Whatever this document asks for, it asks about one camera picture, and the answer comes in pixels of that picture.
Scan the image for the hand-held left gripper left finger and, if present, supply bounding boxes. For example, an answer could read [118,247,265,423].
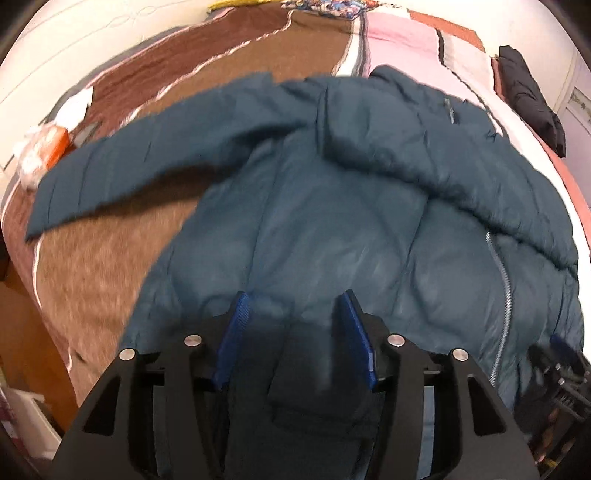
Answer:
[48,290,254,480]

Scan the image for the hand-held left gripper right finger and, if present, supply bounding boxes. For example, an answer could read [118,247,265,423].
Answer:
[339,290,542,480]

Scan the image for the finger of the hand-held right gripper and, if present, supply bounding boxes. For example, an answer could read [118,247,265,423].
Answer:
[529,335,583,370]

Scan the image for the teal puffer jacket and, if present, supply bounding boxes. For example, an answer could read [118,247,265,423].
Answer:
[25,65,585,480]

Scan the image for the striped brown pink blanket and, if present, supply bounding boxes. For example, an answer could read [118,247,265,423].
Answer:
[0,7,591,416]

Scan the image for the white plastic box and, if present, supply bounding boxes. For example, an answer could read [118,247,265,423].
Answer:
[0,387,64,462]

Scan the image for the lilac wardrobe with floral trim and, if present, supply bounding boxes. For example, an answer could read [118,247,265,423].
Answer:
[556,46,591,155]

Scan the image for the black folded garment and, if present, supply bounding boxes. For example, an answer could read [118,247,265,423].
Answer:
[499,45,567,158]

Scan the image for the orange plastic packet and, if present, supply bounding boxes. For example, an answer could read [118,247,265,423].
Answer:
[17,124,71,190]

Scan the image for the white paper sheet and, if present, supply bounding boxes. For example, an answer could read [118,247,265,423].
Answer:
[54,88,95,131]

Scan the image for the colourful patterned pillow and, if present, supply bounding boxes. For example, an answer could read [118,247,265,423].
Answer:
[281,0,371,22]

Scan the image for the white bed headboard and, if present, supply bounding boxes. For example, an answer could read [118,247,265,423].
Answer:
[0,0,282,118]

